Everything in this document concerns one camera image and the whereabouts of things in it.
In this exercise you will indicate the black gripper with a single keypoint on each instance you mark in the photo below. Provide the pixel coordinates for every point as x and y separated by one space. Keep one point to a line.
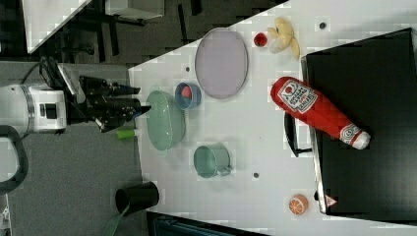
90 99

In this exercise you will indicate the red ketchup bottle plush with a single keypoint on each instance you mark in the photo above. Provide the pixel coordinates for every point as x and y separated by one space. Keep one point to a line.
314 109

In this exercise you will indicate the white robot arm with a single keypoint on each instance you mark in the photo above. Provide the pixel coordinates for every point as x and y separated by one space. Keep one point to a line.
37 108

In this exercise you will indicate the green marker tube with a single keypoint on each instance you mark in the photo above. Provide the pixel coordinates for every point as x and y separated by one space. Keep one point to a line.
127 134

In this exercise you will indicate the green perforated colander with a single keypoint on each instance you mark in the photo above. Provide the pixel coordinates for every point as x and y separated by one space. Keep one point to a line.
165 120

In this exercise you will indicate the blue small bowl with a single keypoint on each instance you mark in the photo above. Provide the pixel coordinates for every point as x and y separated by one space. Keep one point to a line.
188 103

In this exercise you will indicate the red strawberry toy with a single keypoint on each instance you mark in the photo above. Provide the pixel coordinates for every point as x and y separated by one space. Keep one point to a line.
186 92

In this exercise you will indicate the black cylinder cup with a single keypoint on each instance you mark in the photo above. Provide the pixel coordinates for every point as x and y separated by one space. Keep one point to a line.
136 198

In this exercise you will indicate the lilac round plate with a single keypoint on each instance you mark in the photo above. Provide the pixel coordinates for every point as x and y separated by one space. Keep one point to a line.
221 63

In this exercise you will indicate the green mug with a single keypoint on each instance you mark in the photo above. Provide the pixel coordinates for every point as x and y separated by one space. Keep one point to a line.
212 160

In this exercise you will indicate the white side table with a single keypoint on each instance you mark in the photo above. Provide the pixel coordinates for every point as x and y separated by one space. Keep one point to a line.
43 18

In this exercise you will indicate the black curved stand base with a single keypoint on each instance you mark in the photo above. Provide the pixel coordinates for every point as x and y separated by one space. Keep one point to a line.
14 160

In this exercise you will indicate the small red fruit toy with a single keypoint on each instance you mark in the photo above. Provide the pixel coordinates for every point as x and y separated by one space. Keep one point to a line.
260 39

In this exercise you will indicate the yellow peeled banana toy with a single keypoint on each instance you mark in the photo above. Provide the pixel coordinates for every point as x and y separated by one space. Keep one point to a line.
283 37

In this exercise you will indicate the orange slice toy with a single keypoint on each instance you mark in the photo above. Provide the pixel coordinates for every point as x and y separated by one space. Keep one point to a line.
298 204

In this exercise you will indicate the blue metal frame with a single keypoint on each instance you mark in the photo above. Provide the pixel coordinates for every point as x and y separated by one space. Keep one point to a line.
167 225

